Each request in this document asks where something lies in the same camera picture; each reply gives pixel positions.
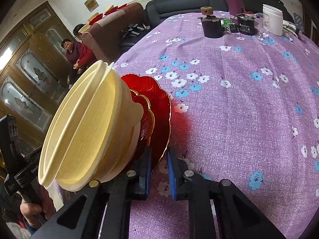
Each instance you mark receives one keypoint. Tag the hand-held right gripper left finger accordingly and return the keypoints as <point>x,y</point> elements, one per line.
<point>148,169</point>

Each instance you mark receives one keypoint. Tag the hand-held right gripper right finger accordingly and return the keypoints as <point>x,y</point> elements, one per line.
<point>172,176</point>

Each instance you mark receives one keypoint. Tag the small red scalloped plate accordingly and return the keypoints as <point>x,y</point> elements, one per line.
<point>147,124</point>

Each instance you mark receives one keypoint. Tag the large red ribbed plate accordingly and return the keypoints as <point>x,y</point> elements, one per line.
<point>162,119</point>

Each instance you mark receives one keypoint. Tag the large cream bowl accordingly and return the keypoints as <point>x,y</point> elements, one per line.
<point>82,129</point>

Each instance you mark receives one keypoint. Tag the person's left hand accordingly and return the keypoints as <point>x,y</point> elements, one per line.
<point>30,214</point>

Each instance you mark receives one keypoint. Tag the purple floral tablecloth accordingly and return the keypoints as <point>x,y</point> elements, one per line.
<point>236,129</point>

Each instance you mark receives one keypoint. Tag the wooden door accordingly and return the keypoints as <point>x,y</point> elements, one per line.
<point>32,74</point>

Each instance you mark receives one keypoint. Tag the black remote control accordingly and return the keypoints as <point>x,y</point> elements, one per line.
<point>143,27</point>
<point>132,32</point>

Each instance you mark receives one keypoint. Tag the brown armchair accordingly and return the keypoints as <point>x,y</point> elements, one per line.
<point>109,37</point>

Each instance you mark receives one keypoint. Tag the black tea cup with lid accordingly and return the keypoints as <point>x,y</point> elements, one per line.
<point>211,28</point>

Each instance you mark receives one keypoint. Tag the green packet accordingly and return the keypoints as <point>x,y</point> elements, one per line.
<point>228,23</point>

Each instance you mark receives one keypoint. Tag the black leather sofa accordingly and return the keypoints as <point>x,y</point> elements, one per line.
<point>179,3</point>

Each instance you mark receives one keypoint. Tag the white plastic jar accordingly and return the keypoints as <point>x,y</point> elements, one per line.
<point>273,18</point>

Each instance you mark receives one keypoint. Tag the white cloth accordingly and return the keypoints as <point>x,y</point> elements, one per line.
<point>289,27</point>

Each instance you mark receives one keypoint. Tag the grey phone stand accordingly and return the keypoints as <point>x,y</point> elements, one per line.
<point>297,20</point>

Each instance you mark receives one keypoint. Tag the gold wall plaque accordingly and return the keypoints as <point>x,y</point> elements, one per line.
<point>91,3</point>

